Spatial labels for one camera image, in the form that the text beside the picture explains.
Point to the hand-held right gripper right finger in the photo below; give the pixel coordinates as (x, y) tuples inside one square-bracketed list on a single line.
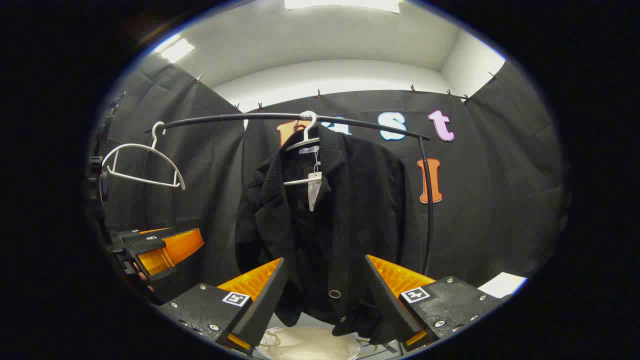
[(387, 300)]

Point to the white sheet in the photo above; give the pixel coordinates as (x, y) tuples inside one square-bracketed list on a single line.
[(502, 285)]

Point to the row of small clips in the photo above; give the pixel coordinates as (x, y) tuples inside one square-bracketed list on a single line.
[(413, 89)]

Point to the white plastic hanger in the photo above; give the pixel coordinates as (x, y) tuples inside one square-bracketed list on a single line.
[(311, 120), (130, 146)]

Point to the black clothes rack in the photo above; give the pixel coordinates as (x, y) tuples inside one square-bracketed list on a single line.
[(225, 117)]

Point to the black jacket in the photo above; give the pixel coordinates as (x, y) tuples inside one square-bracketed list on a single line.
[(360, 210)]

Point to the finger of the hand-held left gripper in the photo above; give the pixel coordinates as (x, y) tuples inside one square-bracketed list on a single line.
[(150, 236), (172, 250)]

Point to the long ceiling light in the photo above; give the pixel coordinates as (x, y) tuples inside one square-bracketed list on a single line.
[(345, 4)]

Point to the black backdrop cloth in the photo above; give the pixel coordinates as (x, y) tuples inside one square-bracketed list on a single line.
[(500, 200)]

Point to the small ceiling light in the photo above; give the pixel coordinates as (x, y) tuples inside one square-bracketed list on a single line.
[(175, 49)]

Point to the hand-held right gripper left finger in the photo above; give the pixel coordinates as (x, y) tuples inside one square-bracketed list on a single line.
[(267, 300)]

